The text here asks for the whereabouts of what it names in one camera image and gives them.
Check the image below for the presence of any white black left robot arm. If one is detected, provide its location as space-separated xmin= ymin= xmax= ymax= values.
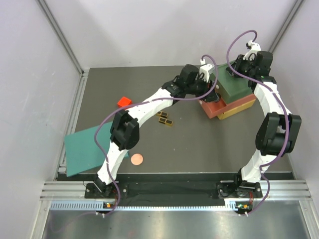
xmin=93 ymin=63 xmax=219 ymax=198

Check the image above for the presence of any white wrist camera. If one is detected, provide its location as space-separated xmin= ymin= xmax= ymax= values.
xmin=199 ymin=59 xmax=215 ymax=83
xmin=243 ymin=40 xmax=261 ymax=61

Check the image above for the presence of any gold black lipstick case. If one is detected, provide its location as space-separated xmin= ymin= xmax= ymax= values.
xmin=159 ymin=118 xmax=173 ymax=126
xmin=156 ymin=111 xmax=168 ymax=118

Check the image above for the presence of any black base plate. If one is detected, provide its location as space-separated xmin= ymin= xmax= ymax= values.
xmin=85 ymin=180 xmax=263 ymax=199

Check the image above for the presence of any red drawer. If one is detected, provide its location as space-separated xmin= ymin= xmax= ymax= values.
xmin=199 ymin=94 xmax=256 ymax=119

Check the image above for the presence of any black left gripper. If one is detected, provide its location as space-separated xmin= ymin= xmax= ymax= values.
xmin=185 ymin=74 xmax=218 ymax=102

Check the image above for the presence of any aluminium frame rail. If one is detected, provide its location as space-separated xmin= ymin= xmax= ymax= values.
xmin=40 ymin=180 xmax=312 ymax=212

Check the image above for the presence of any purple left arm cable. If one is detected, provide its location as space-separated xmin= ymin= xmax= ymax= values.
xmin=94 ymin=54 xmax=219 ymax=220

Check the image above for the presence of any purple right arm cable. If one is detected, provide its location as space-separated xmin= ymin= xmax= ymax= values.
xmin=225 ymin=29 xmax=294 ymax=217

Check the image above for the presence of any copper round compact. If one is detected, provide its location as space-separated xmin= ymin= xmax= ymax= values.
xmin=131 ymin=153 xmax=144 ymax=166

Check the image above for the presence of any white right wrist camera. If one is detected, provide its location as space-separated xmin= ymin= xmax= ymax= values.
xmin=243 ymin=40 xmax=261 ymax=61

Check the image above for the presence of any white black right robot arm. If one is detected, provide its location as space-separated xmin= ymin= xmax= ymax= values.
xmin=226 ymin=51 xmax=302 ymax=197

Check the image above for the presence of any yellow bottom drawer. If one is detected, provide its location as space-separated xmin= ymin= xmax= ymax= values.
xmin=217 ymin=99 xmax=255 ymax=120

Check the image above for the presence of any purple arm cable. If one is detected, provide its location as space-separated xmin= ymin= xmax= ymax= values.
xmin=225 ymin=29 xmax=294 ymax=217
xmin=94 ymin=54 xmax=219 ymax=220

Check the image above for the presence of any teal flat board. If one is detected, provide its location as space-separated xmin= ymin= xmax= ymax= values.
xmin=63 ymin=121 xmax=130 ymax=178

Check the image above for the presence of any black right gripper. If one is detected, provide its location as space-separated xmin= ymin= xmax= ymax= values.
xmin=224 ymin=57 xmax=254 ymax=81

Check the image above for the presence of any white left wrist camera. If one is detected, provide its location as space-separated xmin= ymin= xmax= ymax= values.
xmin=199 ymin=59 xmax=215 ymax=83

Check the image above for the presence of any red cube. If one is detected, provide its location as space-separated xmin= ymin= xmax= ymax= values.
xmin=117 ymin=97 xmax=132 ymax=108

